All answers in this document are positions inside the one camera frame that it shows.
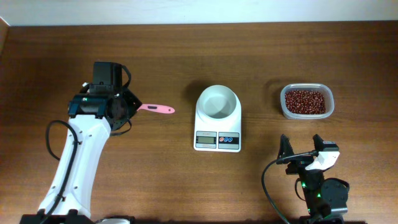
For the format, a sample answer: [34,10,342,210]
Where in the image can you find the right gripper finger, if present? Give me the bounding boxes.
[313,134,325,152]
[276,134,294,164]

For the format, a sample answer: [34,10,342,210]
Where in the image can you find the pink measuring scoop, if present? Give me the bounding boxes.
[138,104,175,114]

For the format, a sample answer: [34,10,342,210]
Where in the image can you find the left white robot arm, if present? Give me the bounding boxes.
[21,62,142,223]

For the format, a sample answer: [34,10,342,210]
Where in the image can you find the white digital kitchen scale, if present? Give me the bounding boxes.
[193,95,242,152]

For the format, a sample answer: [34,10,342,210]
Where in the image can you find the white bowl on scale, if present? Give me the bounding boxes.
[197,85,238,119]

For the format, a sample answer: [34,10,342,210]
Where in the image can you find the red beans in container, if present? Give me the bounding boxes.
[284,90,326,114]

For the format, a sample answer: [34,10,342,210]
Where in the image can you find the clear plastic bean container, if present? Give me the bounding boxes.
[280,83,335,119]

